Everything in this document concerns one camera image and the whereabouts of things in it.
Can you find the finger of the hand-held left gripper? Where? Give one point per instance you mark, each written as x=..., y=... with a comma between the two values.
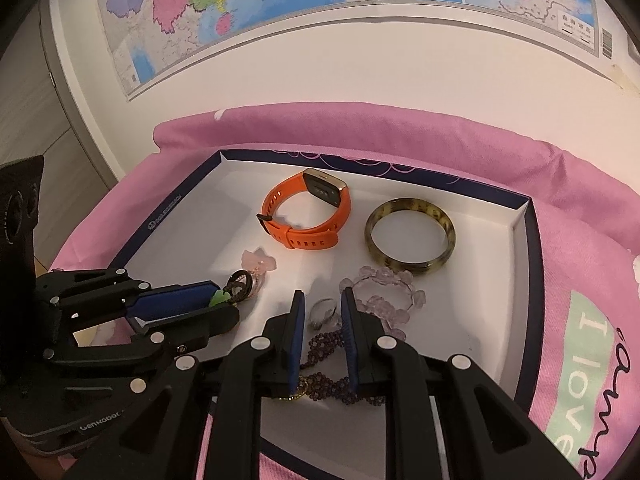
x=170, y=302
x=200, y=327

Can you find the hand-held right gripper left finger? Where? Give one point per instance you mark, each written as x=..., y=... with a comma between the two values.
x=299, y=340

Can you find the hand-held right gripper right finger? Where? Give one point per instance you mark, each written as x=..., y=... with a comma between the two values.
x=349, y=340

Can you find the dark blue jewelry box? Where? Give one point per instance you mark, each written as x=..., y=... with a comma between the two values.
x=200, y=240

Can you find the tortoiseshell bangle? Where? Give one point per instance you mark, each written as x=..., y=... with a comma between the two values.
x=410, y=266

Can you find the orange smart watch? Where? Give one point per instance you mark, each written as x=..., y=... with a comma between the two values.
x=310, y=238

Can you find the pink flower hair clip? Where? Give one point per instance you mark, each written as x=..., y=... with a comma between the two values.
x=260, y=260

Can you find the grey cabinet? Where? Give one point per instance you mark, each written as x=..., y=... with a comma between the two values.
x=30, y=110

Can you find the pink printed blanket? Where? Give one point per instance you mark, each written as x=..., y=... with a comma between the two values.
x=575, y=240

